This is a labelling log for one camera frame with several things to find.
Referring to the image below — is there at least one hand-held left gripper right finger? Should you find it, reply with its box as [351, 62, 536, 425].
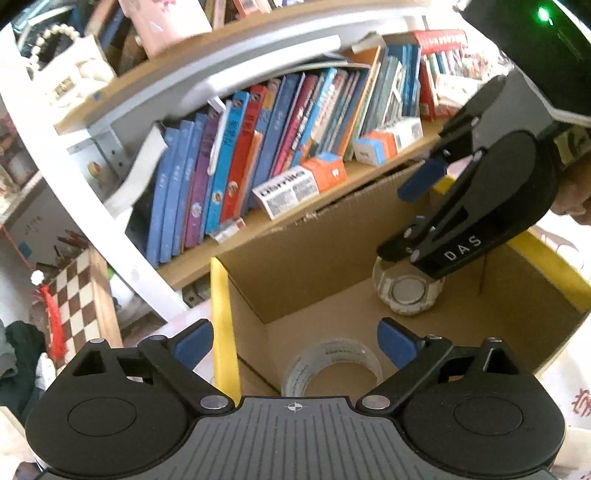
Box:
[360, 318, 532, 413]

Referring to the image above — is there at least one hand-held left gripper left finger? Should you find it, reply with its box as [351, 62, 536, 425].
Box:
[65, 318, 234, 414]

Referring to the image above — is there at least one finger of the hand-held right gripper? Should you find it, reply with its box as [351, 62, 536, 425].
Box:
[376, 150, 490, 266]
[398, 74, 509, 204]

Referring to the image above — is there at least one white wrist watch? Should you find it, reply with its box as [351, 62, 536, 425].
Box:
[372, 256, 446, 317]

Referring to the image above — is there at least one yellow cardboard box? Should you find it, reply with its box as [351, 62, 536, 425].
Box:
[210, 159, 591, 398]

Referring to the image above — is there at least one clear tape roll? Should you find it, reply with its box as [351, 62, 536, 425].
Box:
[281, 338, 385, 398]

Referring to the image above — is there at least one person's right hand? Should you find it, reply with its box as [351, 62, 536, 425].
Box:
[551, 159, 591, 225]

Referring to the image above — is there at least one white small box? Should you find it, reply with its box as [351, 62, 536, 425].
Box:
[392, 117, 424, 151]

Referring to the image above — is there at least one orange small box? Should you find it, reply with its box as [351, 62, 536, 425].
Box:
[353, 131, 399, 166]

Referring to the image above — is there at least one orange white carton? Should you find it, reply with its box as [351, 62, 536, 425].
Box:
[302, 154, 347, 192]

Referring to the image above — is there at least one small red white packet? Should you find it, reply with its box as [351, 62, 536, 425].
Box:
[210, 217, 246, 244]

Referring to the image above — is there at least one wooden chessboard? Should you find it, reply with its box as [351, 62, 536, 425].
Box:
[46, 249, 123, 370]

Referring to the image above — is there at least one white newsprint box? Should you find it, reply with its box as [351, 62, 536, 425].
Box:
[252, 167, 320, 220]

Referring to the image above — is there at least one red tassel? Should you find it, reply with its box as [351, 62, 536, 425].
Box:
[30, 270, 68, 361]

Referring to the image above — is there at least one red box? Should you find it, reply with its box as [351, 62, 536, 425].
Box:
[412, 29, 472, 121]

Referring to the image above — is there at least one pile of clothes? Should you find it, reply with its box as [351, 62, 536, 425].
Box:
[0, 318, 58, 416]

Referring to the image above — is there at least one row of colourful books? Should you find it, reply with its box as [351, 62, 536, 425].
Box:
[104, 32, 424, 268]

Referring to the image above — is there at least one pink printed desk mat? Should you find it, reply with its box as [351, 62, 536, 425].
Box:
[108, 212, 591, 432]

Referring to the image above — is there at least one white under-shelf lamp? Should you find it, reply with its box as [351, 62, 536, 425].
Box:
[178, 34, 347, 116]

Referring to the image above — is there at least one white bookshelf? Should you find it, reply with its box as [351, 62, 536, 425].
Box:
[0, 0, 513, 324]

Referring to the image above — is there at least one white handbag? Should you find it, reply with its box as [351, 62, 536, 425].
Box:
[25, 23, 116, 109]

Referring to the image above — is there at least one pink container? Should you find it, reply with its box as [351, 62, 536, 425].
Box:
[119, 0, 214, 58]

